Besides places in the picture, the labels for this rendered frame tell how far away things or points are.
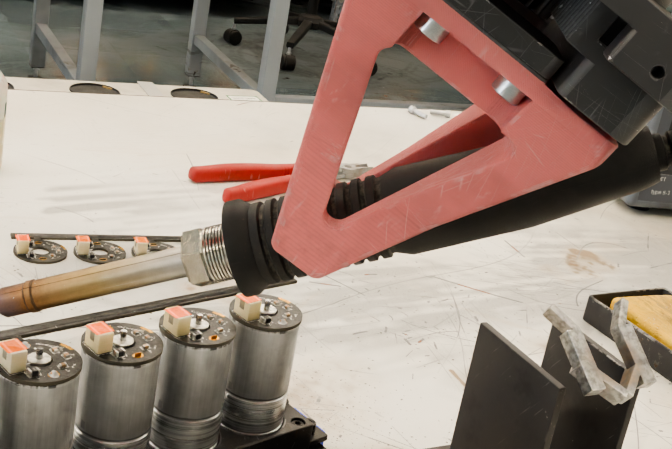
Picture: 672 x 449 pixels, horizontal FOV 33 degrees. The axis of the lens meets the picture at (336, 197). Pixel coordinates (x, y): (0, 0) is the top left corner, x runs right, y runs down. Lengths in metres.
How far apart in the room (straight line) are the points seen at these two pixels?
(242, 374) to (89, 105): 0.42
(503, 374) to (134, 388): 0.13
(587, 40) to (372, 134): 0.59
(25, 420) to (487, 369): 0.16
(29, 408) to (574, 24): 0.19
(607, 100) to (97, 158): 0.48
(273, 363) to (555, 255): 0.31
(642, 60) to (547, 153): 0.03
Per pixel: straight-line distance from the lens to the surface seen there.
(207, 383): 0.37
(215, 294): 0.40
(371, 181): 0.28
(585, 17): 0.23
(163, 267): 0.29
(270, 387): 0.39
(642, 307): 0.59
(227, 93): 0.89
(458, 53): 0.25
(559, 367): 0.43
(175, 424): 0.38
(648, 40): 0.22
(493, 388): 0.40
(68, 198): 0.63
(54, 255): 0.56
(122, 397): 0.36
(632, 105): 0.24
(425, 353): 0.52
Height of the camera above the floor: 0.99
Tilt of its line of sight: 20 degrees down
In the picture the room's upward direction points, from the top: 11 degrees clockwise
